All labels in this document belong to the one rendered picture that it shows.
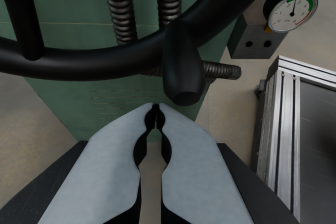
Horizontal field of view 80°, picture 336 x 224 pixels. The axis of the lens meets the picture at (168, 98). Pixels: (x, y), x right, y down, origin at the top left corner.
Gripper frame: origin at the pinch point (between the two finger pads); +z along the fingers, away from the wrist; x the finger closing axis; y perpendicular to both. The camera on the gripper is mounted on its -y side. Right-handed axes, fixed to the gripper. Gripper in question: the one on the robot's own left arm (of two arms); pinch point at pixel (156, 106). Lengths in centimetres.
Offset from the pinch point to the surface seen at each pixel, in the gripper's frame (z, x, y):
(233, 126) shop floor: 63, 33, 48
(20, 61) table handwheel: 4.7, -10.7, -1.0
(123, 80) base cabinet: 33.5, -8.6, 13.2
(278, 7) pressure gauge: 18.3, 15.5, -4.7
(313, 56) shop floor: 106, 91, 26
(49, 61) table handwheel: 5.2, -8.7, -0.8
